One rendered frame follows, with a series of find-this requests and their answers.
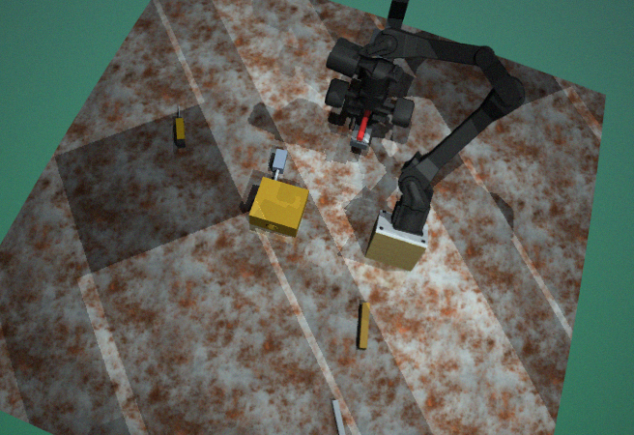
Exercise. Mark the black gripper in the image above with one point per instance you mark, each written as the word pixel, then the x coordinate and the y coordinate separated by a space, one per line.
pixel 364 100

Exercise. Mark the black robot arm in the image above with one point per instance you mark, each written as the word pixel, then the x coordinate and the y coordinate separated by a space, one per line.
pixel 410 213

